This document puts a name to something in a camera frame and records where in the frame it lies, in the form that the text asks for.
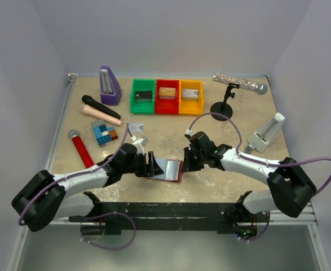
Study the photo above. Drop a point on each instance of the pink microphone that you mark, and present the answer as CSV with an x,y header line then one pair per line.
x,y
87,110

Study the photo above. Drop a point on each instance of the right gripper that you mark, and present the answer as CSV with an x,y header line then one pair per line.
x,y
188,166

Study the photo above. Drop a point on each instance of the aluminium frame rail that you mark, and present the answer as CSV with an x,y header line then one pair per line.
x,y
72,78

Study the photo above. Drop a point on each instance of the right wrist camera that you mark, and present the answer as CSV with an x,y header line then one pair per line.
x,y
192,138

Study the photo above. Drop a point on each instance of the blue credit card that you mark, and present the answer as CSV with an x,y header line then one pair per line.
x,y
135,127

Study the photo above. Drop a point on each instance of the yellow plastic bin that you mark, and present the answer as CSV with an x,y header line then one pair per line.
x,y
191,107

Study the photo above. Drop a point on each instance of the green plastic bin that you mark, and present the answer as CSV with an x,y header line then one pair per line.
x,y
142,85

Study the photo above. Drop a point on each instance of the black microphone stand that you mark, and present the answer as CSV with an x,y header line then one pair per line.
x,y
222,111

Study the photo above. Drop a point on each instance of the purple metronome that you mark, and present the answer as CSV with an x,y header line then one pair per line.
x,y
110,90

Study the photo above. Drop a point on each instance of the black microphone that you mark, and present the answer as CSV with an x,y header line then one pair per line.
x,y
88,100

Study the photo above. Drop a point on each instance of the silver glitter microphone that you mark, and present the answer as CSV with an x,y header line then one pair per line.
x,y
245,84

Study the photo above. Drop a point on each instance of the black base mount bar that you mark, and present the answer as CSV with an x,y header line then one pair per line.
x,y
219,217

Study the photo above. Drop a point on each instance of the blue toy brick block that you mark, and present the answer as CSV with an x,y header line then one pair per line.
x,y
103,133

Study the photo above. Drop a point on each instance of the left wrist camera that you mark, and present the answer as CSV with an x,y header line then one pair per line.
x,y
139,143

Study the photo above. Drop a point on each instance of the black card stack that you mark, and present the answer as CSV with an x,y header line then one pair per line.
x,y
143,96

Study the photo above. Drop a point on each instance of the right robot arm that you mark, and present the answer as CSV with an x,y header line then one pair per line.
x,y
289,187

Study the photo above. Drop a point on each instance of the red plastic bin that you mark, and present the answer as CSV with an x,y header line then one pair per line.
x,y
167,106

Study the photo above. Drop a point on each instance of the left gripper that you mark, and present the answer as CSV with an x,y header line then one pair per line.
x,y
152,169

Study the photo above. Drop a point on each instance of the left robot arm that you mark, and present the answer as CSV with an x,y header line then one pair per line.
x,y
40,199

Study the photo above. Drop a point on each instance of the white metronome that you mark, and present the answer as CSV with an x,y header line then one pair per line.
x,y
264,136

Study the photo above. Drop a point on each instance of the gold card stack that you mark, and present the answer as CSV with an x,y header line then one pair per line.
x,y
167,93

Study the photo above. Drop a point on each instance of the silver card stack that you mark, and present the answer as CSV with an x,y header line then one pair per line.
x,y
190,94

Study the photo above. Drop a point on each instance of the red glitter microphone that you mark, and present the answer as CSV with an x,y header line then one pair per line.
x,y
74,135

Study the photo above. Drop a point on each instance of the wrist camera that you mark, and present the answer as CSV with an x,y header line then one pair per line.
x,y
139,143
192,138

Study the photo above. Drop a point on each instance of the red leather card holder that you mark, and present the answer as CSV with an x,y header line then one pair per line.
x,y
171,170

